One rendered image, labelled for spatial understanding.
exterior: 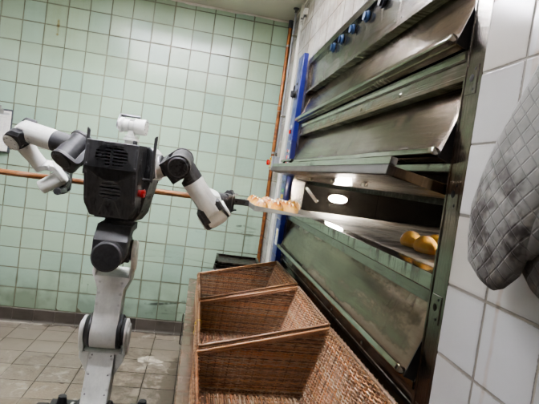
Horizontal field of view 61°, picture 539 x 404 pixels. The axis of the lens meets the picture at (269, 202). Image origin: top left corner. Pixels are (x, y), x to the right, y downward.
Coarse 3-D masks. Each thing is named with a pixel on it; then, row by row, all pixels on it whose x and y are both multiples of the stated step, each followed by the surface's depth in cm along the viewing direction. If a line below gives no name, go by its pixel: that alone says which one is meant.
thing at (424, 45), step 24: (456, 0) 119; (432, 24) 128; (456, 24) 111; (384, 48) 166; (408, 48) 138; (432, 48) 112; (456, 48) 107; (360, 72) 183; (384, 72) 142; (408, 72) 132; (312, 96) 274; (336, 96) 194
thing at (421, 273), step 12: (300, 216) 252; (324, 228) 202; (336, 228) 189; (348, 240) 169; (360, 240) 157; (360, 252) 155; (372, 252) 145; (384, 252) 136; (396, 252) 137; (384, 264) 135; (396, 264) 127; (408, 264) 120; (420, 264) 121; (408, 276) 119; (420, 276) 113
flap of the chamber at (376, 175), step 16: (304, 176) 227; (320, 176) 187; (336, 176) 159; (352, 176) 139; (368, 176) 123; (384, 176) 110; (400, 176) 105; (416, 176) 106; (400, 192) 140; (416, 192) 124; (432, 192) 111
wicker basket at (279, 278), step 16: (208, 272) 274; (224, 272) 277; (240, 272) 278; (256, 272) 279; (272, 272) 281; (208, 288) 275; (240, 288) 279; (272, 288) 226; (208, 304) 222; (256, 304) 226; (256, 320) 226
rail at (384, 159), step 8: (320, 160) 168; (328, 160) 157; (336, 160) 147; (344, 160) 139; (352, 160) 131; (360, 160) 124; (368, 160) 118; (376, 160) 113; (384, 160) 108; (392, 160) 105
